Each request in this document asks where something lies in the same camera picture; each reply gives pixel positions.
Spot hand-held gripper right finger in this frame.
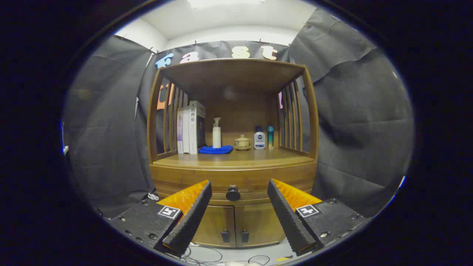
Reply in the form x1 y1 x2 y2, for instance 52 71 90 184
267 178 365 256

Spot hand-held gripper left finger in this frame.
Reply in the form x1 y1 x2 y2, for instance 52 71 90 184
109 180 213 258

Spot wooden drawer with black knob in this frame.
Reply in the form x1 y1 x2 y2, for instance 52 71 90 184
150 161 318 207

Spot wooden cabinet door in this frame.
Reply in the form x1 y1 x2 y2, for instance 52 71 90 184
192 205 236 248
234 203 287 247

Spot wooden countertop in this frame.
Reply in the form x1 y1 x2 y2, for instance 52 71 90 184
152 146 314 170

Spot wooden cabinet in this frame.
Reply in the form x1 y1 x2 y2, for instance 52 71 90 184
147 58 320 249

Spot blue folded cloth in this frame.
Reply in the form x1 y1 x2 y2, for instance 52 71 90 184
198 145 234 154

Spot white lotion bottle blue cap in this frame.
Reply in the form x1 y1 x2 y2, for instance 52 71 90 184
253 126 266 150

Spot white pump bottle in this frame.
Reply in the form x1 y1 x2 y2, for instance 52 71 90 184
212 117 222 149

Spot thin white book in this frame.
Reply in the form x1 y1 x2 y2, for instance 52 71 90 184
183 106 190 154

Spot purple and white book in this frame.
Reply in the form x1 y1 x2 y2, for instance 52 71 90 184
177 107 184 154

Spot beige lidded teacup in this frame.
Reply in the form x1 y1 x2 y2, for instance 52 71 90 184
234 135 252 151

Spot black and white book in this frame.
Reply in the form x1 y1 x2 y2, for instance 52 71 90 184
188 100 206 154

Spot ceiling light panel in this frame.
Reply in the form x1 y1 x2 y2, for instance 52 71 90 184
187 0 266 8

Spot black floor cables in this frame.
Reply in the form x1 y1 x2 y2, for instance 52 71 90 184
163 244 272 266

